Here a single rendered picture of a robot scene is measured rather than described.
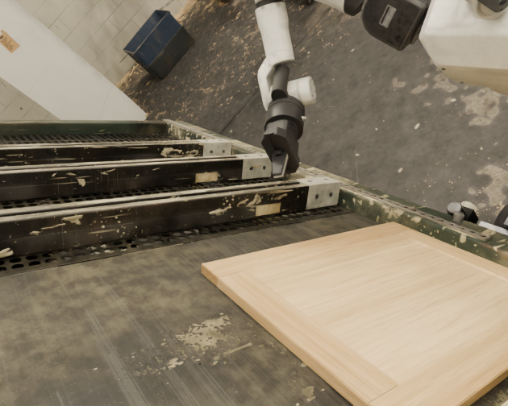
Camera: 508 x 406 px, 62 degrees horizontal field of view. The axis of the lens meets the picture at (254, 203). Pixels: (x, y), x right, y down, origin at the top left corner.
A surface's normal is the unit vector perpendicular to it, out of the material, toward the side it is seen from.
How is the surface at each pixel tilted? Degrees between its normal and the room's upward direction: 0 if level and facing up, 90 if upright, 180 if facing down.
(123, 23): 90
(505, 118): 0
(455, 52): 68
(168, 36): 90
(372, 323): 52
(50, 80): 90
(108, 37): 90
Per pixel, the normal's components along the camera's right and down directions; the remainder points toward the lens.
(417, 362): 0.10, -0.95
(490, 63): -0.74, 0.58
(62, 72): 0.48, 0.44
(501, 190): -0.58, -0.49
